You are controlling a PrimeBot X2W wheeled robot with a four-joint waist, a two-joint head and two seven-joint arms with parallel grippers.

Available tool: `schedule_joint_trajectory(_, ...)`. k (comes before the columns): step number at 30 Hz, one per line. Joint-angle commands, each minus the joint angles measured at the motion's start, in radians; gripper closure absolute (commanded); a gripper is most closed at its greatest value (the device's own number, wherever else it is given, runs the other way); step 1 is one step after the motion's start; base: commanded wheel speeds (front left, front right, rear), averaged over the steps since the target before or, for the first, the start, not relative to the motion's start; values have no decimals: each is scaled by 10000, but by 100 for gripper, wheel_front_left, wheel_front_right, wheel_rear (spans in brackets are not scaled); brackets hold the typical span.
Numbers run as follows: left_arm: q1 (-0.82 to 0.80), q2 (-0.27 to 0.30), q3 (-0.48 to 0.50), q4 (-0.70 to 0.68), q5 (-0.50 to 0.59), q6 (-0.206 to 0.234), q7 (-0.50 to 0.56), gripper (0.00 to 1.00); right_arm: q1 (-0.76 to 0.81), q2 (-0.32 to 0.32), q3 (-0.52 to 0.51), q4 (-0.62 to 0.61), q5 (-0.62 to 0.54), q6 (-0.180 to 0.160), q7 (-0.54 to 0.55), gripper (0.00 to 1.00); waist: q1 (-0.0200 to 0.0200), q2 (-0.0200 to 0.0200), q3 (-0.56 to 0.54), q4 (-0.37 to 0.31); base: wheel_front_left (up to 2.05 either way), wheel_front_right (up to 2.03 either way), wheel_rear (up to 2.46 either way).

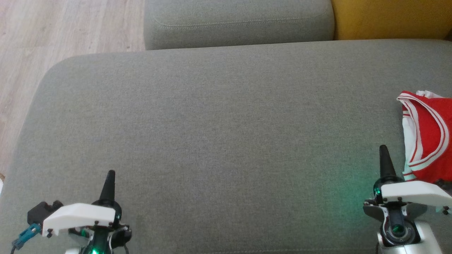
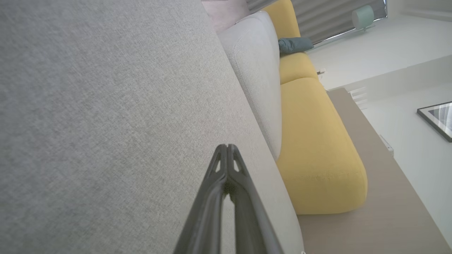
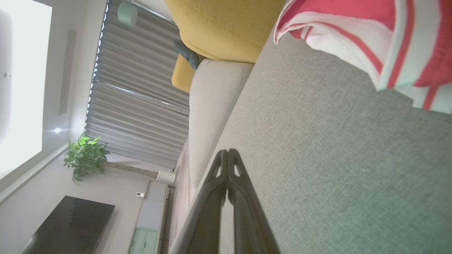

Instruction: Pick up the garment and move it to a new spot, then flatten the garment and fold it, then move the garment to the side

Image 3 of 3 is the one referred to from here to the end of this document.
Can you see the mint green cylindrical lamp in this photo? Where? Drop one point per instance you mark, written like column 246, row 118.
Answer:
column 127, row 13

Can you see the black flat screen TV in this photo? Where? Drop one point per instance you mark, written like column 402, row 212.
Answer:
column 70, row 229

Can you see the red and white jersey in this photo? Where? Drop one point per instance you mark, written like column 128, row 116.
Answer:
column 353, row 21

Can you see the grey sofa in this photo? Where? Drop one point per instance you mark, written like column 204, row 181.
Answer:
column 335, row 158

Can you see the pale green TV cabinet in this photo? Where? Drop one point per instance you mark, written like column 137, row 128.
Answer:
column 150, row 218

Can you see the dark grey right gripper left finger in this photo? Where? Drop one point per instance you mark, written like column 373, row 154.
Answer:
column 203, row 218

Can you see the white ribbed plant pot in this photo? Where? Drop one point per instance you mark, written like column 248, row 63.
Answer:
column 166, row 177

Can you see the dark teal cushion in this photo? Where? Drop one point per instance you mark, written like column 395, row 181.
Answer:
column 189, row 54

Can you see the grey sofa side cushion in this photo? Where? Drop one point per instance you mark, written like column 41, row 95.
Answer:
column 212, row 113

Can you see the grey pleated curtain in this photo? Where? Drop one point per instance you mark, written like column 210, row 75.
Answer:
column 141, row 106

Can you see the yellow sofa cushion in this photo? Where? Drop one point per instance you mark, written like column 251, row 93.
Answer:
column 182, row 76
column 226, row 28

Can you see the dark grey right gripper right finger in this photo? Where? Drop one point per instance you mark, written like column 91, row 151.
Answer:
column 249, row 218

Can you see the green potted tree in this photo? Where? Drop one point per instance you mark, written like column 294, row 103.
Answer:
column 86, row 157

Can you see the small white security camera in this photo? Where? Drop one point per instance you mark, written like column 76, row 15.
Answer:
column 140, row 194

